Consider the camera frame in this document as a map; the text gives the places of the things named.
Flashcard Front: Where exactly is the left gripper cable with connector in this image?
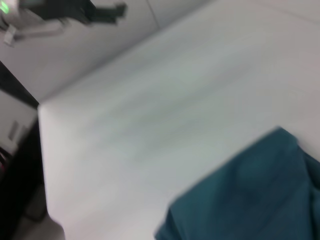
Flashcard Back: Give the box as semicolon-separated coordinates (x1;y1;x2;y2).
3;19;67;48

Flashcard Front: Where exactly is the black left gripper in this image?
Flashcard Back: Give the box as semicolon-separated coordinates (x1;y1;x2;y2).
21;0;128;26

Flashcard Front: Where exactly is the teal t-shirt with pink print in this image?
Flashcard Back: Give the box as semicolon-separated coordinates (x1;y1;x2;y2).
153;126;320;240

